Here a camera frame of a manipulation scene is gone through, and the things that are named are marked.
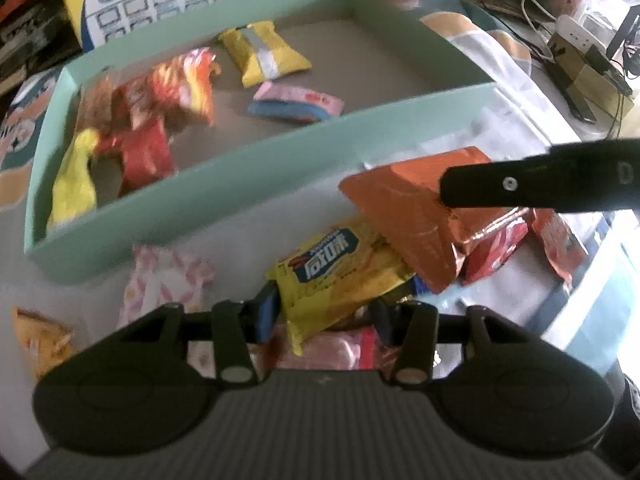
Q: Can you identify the yellow silver-striped snack packet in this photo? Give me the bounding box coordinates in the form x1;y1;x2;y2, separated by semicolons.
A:
218;20;312;88

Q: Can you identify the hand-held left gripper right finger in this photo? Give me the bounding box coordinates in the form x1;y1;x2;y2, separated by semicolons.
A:
372;299;571;389

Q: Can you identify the pink and blue snack packet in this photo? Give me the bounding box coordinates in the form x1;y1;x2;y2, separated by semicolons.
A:
246;81;346;124

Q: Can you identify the orange white snack packet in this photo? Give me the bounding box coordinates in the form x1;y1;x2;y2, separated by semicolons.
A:
529;208;588;288

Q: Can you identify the yellow-orange cartoon snack packet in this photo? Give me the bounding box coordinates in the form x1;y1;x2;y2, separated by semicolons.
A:
11;306;77;382

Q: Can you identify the large red snack packet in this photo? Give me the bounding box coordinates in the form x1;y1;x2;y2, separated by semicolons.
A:
97;119;177;192

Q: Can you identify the white power strip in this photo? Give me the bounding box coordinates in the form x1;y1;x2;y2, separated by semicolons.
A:
546;34;637;123
555;12;618;51

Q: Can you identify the yellow white toy box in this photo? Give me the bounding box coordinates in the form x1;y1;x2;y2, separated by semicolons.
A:
52;0;290;53

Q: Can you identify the mint green cardboard box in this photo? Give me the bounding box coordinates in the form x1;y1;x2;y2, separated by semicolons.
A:
22;0;499;286

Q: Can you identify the small red snack packet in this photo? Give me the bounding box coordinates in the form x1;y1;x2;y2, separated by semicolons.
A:
461;215;531;287

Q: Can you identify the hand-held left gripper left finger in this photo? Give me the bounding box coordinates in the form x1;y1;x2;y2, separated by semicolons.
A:
80;284;282;389

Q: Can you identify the orange foil snack packet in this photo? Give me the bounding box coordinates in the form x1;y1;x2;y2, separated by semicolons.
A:
339;146;531;295

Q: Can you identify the white cable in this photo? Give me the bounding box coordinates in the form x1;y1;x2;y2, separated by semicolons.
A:
520;0;561;28

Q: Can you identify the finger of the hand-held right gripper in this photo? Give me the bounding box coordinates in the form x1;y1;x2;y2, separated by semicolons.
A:
439;137;640;213

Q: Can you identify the pale pink snack packet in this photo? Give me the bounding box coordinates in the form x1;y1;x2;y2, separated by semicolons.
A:
247;326;401;372

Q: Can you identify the orange flame-print snack packet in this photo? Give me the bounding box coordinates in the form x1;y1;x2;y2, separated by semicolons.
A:
147;48;222;128

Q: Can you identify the pink floral snack packet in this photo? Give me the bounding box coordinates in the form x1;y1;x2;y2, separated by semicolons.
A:
117;244;216;333

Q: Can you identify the yellow blue-label cracker packet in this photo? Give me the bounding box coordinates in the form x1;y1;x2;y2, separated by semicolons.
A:
266;216;417;357

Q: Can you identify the plain yellow snack packet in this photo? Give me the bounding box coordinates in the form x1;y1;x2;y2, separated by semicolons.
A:
46;128;101;233

